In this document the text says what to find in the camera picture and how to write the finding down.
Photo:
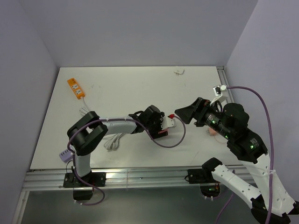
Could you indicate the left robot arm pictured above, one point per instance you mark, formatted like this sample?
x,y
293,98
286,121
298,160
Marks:
x,y
86,134

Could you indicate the aluminium right rail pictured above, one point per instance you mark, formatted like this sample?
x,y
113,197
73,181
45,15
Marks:
x,y
224,81

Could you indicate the small white plug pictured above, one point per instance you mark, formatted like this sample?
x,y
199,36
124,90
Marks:
x,y
179,72

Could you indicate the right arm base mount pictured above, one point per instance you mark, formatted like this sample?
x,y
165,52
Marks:
x,y
209,187

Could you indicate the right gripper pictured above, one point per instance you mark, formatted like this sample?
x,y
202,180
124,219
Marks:
x,y
196,110

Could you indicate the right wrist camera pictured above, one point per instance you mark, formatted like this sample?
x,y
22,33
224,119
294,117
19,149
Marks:
x,y
221,94

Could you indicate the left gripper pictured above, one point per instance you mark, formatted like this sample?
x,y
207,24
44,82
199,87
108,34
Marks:
x,y
155,133

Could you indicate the aluminium front rail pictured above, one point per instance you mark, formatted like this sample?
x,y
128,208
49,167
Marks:
x,y
116,178

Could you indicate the purple power strip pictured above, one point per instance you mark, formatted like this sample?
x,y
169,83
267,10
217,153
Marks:
x,y
65,156

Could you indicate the aluminium rail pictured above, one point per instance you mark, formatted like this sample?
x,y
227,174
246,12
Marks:
x,y
224,81
116,178

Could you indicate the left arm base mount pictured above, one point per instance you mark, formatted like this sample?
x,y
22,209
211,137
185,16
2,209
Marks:
x,y
83,190

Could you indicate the small pink charger plug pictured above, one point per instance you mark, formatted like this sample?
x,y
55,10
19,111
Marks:
x,y
211,132

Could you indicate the orange power strip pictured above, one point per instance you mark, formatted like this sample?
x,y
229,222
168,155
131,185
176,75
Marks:
x,y
76,88

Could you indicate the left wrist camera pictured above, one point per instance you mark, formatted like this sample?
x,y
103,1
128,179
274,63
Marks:
x,y
168,122

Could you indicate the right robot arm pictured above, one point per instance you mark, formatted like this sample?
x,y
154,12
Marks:
x,y
268,201

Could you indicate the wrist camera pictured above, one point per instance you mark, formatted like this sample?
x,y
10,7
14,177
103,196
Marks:
x,y
168,122
221,94

